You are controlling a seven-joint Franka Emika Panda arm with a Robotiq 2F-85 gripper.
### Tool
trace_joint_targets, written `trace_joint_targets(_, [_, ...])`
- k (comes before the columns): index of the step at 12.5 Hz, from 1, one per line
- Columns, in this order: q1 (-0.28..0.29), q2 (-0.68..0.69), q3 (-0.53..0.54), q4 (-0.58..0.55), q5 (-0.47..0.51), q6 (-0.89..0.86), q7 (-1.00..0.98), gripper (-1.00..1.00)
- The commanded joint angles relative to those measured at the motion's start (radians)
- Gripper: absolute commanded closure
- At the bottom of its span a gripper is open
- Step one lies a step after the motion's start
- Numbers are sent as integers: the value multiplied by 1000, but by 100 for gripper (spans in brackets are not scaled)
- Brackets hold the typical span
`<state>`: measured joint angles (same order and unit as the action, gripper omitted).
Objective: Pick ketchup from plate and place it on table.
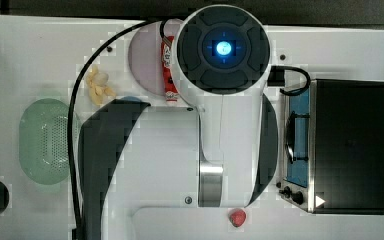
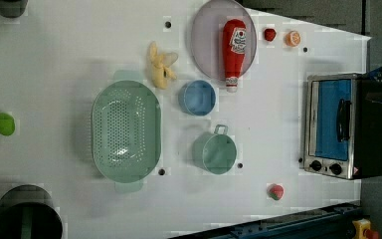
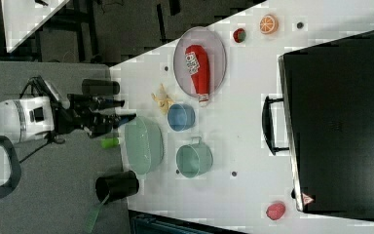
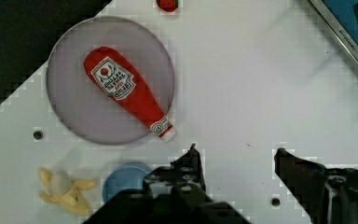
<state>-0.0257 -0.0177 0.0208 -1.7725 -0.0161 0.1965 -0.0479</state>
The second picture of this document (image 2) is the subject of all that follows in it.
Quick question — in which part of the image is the red plush ketchup bottle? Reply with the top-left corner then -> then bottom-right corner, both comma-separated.
222,19 -> 247,93

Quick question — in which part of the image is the grey round plate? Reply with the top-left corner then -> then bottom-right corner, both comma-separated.
190,0 -> 258,81

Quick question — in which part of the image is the blue round bowl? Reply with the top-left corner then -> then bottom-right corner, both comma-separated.
178,80 -> 216,117

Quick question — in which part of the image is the yellow plush banana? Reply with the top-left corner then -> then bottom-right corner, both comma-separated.
148,42 -> 178,90

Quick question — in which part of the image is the green perforated colander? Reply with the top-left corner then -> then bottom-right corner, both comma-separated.
91,70 -> 161,193

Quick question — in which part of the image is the red strawberry toy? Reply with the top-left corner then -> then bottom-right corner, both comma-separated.
264,28 -> 277,42

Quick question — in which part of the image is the orange slice toy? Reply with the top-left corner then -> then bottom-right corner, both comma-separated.
286,31 -> 300,47

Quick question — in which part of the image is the black toaster oven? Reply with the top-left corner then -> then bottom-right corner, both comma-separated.
302,74 -> 382,180

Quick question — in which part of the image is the green lime toy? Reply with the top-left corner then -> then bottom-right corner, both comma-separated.
0,113 -> 15,136

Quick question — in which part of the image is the yellow red clamp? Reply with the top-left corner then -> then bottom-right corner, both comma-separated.
352,219 -> 380,239

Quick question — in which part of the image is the green pot with handle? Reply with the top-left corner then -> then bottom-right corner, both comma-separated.
192,124 -> 237,175

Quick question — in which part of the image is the blue metal frame rail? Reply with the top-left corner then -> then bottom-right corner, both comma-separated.
170,203 -> 363,239

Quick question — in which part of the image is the black cylinder post upper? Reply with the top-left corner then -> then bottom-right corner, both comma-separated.
0,0 -> 28,18

